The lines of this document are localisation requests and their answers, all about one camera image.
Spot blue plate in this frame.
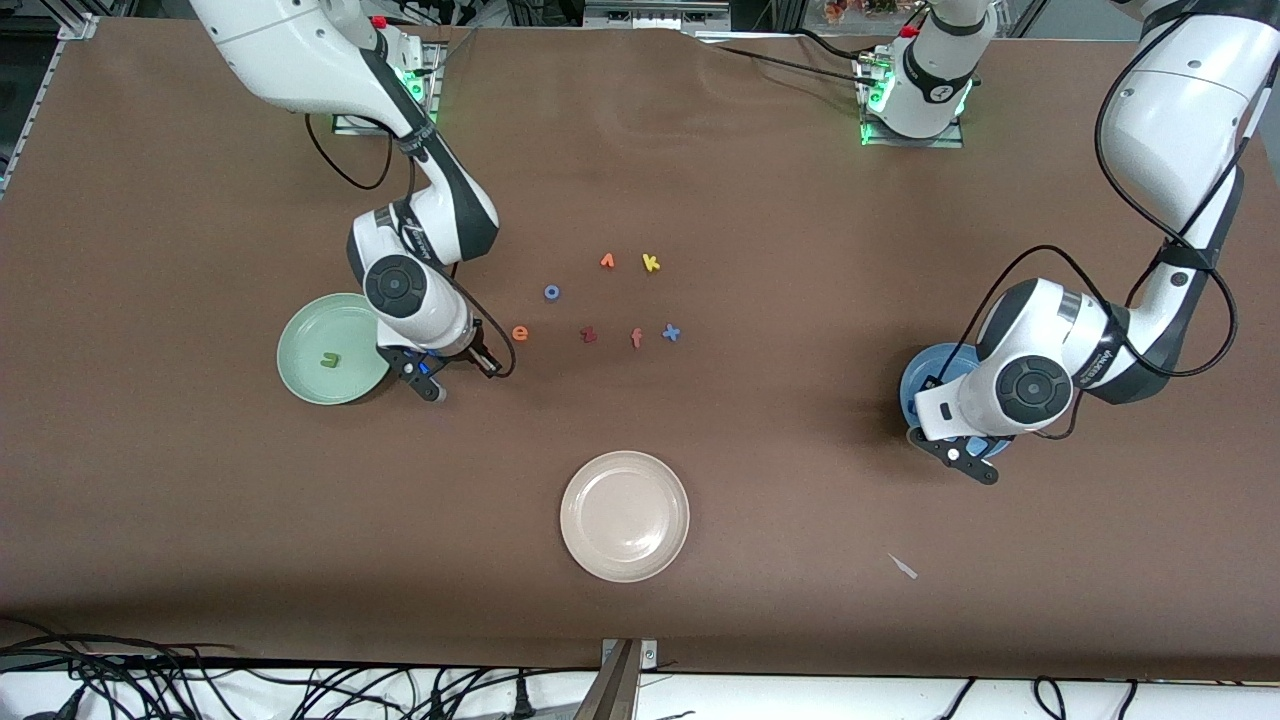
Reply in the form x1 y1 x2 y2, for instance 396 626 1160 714
898 342 1013 463

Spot green plate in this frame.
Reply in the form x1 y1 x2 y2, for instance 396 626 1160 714
276 292 393 406

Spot beige plate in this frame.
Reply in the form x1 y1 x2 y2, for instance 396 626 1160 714
559 450 691 584

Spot brown table cover sheet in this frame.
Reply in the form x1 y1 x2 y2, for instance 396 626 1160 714
0 20 1280 683

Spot dark metal bar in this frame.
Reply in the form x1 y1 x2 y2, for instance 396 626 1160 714
573 640 641 720

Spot grey metal box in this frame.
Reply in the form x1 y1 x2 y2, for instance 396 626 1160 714
583 0 731 29

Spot orange cluttered items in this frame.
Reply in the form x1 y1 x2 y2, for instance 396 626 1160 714
822 0 921 23

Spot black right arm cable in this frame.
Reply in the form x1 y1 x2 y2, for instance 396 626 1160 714
303 112 518 381

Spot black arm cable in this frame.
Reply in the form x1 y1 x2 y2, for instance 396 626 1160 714
303 112 518 381
935 0 1239 441

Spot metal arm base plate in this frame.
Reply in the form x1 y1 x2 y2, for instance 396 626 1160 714
855 55 966 149
330 38 448 137

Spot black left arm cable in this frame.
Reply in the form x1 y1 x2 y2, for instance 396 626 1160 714
935 0 1239 441

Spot black cable on table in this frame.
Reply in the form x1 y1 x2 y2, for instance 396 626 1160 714
795 28 881 61
712 42 866 81

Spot tangled black cable bundle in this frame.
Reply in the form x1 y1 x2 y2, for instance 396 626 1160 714
0 620 601 720

